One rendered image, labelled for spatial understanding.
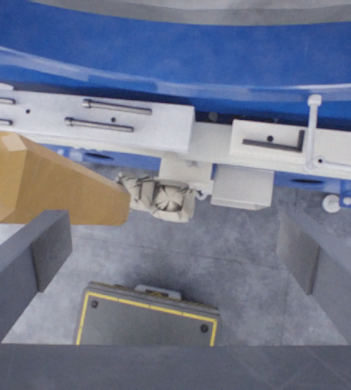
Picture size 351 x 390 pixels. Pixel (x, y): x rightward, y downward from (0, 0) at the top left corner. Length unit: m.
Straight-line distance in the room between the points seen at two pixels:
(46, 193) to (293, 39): 0.74
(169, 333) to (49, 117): 1.07
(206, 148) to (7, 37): 0.65
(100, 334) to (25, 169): 1.35
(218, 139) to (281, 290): 1.07
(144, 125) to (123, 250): 1.02
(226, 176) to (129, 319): 0.82
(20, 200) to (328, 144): 0.89
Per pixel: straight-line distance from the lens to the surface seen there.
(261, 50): 0.84
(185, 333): 1.45
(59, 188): 0.28
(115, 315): 1.48
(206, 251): 1.68
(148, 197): 0.85
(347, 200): 1.66
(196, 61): 0.83
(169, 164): 1.14
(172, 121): 0.88
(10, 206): 0.23
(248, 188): 1.19
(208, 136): 0.99
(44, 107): 1.04
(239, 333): 1.79
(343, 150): 0.99
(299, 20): 0.60
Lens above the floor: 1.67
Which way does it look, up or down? 81 degrees down
